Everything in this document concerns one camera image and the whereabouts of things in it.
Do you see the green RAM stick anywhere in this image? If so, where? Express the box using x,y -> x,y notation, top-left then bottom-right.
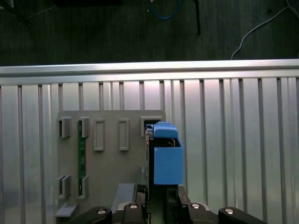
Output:
78,120 -> 87,196

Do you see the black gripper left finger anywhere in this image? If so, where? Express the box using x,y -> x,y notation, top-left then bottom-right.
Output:
84,184 -> 152,224

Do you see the hard disk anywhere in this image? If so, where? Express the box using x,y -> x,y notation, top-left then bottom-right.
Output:
143,121 -> 185,202

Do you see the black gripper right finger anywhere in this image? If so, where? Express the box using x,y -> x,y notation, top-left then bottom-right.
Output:
166,186 -> 269,224

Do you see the grey parts rack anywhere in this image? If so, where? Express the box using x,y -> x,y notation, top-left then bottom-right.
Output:
55,109 -> 167,219

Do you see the white floor cable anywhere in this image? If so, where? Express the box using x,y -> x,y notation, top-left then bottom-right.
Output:
230,6 -> 299,60

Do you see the blue floor cable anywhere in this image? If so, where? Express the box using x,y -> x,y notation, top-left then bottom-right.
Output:
149,0 -> 182,20

